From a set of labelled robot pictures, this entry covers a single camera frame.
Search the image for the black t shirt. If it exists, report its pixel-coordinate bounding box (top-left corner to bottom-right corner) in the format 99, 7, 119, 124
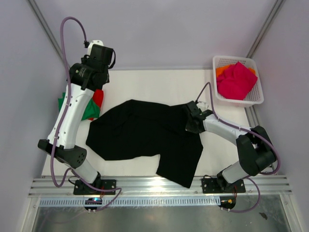
85, 100, 203, 188

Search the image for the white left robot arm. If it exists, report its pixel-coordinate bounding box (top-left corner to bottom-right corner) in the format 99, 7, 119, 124
38, 40, 115, 194

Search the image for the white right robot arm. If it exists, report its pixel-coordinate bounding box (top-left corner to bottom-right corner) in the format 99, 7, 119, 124
184, 101, 278, 192

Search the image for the red t shirt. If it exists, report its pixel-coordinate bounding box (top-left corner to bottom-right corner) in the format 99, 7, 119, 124
88, 89, 105, 121

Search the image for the green t shirt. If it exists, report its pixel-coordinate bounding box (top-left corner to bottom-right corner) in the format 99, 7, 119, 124
57, 91, 101, 121

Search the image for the pink t shirt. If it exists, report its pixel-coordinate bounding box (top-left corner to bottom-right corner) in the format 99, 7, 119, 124
216, 62, 258, 101

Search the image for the orange t shirt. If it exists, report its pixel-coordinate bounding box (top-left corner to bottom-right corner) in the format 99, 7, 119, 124
215, 64, 256, 77

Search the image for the white plastic basket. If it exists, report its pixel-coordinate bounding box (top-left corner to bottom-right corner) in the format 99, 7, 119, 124
212, 56, 264, 107

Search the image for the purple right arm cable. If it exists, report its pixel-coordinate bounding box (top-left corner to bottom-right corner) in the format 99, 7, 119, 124
195, 82, 281, 214

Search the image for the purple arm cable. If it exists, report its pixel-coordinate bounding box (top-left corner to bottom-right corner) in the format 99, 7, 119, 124
50, 16, 123, 213
195, 82, 281, 214

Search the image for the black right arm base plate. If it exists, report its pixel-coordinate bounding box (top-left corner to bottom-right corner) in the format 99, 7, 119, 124
201, 175, 246, 194

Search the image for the left rear frame post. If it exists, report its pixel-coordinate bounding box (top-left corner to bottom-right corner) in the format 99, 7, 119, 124
26, 0, 65, 65

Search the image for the frame post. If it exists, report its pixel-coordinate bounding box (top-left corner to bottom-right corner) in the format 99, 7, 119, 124
26, 0, 65, 65
246, 0, 286, 58

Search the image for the grey slotted cable duct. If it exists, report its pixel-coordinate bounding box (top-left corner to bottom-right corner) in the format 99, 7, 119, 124
39, 196, 221, 207

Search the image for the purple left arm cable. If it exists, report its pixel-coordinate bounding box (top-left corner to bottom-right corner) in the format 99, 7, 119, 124
50, 16, 123, 213

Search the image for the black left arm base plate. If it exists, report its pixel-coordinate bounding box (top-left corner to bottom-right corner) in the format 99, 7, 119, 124
73, 179, 116, 195

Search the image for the aluminium front rail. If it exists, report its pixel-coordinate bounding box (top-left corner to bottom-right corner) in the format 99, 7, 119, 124
28, 175, 292, 197

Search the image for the right rear frame post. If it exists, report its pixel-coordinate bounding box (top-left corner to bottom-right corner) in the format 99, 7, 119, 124
246, 0, 286, 58

